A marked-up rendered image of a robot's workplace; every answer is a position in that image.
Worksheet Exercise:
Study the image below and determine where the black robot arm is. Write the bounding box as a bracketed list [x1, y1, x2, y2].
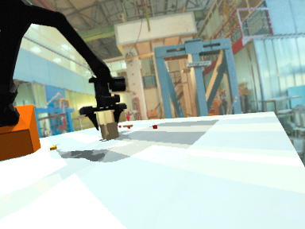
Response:
[0, 0, 125, 127]

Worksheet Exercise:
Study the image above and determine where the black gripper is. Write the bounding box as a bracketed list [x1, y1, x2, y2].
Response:
[79, 91, 127, 130]

